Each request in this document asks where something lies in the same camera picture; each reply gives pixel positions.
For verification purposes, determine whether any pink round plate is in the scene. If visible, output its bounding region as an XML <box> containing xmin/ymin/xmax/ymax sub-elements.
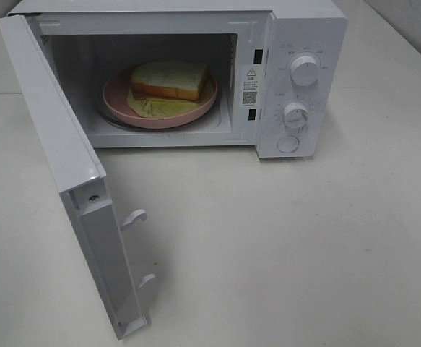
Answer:
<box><xmin>103</xmin><ymin>70</ymin><xmax>218</xmax><ymax>129</ymax></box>

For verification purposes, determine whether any white warning label sticker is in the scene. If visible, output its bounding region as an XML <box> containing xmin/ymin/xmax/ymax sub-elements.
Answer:
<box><xmin>240</xmin><ymin>64</ymin><xmax>263</xmax><ymax>108</ymax></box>

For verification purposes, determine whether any white microwave oven body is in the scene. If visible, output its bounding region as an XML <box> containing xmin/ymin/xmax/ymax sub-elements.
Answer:
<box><xmin>5</xmin><ymin>1</ymin><xmax>347</xmax><ymax>158</ymax></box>

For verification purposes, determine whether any glass microwave turntable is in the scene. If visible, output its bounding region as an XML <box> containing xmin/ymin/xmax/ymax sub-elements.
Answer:
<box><xmin>95</xmin><ymin>97</ymin><xmax>231</xmax><ymax>133</ymax></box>

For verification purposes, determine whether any toast sandwich with lettuce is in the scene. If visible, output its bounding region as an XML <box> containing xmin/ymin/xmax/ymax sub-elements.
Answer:
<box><xmin>127</xmin><ymin>61</ymin><xmax>214</xmax><ymax>119</ymax></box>

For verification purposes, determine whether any white microwave door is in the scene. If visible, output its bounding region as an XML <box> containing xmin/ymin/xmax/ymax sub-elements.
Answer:
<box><xmin>0</xmin><ymin>14</ymin><xmax>155</xmax><ymax>340</ymax></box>

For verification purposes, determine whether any white lower timer knob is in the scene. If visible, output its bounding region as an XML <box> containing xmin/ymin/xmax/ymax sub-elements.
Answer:
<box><xmin>282</xmin><ymin>102</ymin><xmax>308</xmax><ymax>129</ymax></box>

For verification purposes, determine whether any white upper power knob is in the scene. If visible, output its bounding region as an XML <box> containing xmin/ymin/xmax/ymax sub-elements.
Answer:
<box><xmin>290</xmin><ymin>52</ymin><xmax>320</xmax><ymax>87</ymax></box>

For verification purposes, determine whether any white round door button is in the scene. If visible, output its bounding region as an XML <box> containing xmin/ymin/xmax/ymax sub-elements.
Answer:
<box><xmin>277</xmin><ymin>135</ymin><xmax>300</xmax><ymax>153</ymax></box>

